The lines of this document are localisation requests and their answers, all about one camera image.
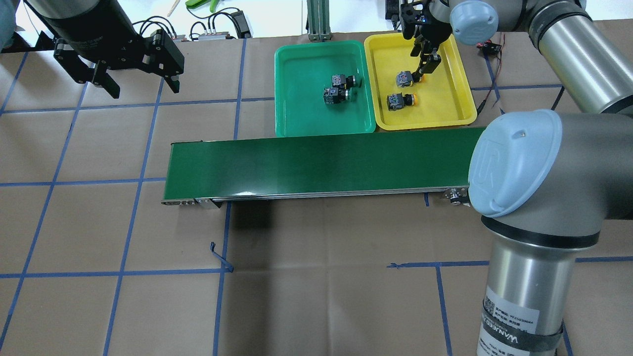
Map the black power adapter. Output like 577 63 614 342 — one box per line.
229 10 252 39

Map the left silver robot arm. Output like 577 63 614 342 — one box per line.
25 0 185 99

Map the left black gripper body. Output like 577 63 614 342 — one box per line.
53 29 185 84

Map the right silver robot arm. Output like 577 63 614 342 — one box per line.
400 0 633 356

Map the aluminium frame post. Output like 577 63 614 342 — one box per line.
307 0 332 42

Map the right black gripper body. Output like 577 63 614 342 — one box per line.
400 0 452 47

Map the yellow push button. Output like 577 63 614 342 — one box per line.
396 71 424 88

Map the yellow plastic tray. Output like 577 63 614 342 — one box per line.
364 33 477 131

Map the green conveyor belt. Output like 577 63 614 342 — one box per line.
161 128 484 207

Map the yellow push button switch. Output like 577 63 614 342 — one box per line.
386 92 418 111

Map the red wire controller board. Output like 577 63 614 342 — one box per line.
476 40 503 57

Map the green plastic tray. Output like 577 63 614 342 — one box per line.
275 40 377 137

